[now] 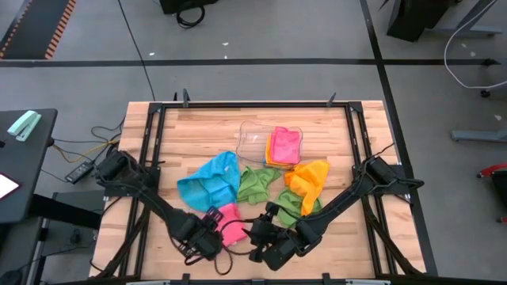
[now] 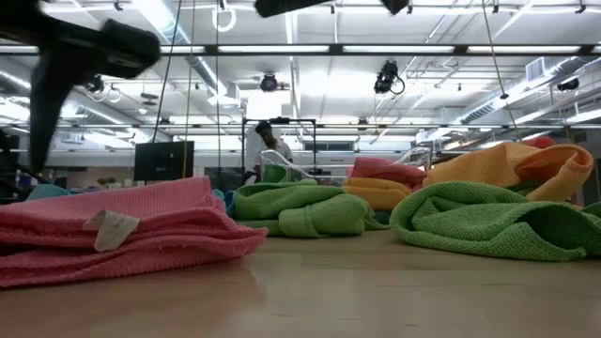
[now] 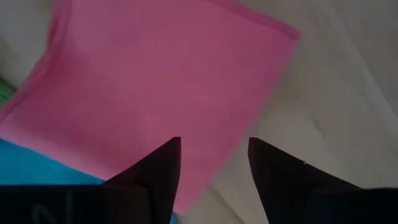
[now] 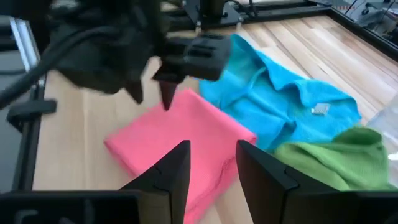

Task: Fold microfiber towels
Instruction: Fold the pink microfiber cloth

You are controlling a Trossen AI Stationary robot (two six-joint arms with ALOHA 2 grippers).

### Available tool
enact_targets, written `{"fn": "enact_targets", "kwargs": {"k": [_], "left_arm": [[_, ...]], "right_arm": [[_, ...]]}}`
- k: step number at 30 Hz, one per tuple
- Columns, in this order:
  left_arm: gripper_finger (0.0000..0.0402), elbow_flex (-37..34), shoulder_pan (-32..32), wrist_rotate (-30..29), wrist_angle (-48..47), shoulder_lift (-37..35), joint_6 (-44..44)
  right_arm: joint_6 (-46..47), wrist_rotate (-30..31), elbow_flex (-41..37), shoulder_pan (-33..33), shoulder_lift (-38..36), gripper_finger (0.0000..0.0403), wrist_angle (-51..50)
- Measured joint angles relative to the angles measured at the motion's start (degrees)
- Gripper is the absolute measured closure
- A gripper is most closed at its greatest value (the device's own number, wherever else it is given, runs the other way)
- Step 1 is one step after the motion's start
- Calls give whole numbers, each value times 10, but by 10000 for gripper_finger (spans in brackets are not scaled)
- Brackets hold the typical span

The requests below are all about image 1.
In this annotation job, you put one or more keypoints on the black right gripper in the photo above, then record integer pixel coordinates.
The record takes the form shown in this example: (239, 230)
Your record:
(281, 249)

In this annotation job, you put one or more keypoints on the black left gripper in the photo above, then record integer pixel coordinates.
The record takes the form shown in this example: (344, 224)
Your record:
(198, 237)

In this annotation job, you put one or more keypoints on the orange microfiber towel with label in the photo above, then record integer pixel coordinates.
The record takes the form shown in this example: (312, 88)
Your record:
(268, 152)

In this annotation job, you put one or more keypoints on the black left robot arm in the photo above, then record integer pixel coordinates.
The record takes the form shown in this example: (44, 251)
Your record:
(150, 198)

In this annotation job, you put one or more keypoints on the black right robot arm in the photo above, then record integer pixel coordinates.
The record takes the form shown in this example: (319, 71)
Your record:
(348, 194)

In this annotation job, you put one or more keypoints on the large green microfiber towel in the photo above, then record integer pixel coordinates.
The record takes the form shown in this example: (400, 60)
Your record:
(287, 206)

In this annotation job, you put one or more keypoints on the small green microfiber towel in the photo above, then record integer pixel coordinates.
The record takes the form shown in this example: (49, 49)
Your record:
(255, 184)

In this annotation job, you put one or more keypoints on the white light bar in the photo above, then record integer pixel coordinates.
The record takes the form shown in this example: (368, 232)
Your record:
(368, 282)
(148, 282)

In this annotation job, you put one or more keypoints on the clear plastic bin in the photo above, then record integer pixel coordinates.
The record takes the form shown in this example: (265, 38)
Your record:
(251, 138)

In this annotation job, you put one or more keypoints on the black power brick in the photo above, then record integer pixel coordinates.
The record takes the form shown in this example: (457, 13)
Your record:
(79, 172)

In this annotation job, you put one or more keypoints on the black equipment stand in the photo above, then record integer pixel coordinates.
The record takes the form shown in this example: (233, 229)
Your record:
(67, 210)

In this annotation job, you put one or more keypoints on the black side desk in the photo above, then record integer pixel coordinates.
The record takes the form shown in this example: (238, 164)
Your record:
(24, 166)

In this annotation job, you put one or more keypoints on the mint green stapler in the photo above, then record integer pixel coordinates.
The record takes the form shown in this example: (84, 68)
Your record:
(24, 124)

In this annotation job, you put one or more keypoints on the black equipment box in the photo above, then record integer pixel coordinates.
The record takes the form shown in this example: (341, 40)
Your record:
(178, 4)

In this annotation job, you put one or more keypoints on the grey metal desk foot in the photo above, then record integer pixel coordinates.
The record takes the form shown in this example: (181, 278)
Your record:
(479, 135)

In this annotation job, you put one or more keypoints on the red chair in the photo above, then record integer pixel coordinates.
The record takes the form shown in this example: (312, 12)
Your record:
(493, 169)

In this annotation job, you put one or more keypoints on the black equipment cabinet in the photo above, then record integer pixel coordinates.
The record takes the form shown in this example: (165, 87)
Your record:
(412, 20)

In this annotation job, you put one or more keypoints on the orange-striped black floor mat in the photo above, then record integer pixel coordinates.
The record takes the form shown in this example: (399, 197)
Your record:
(35, 27)

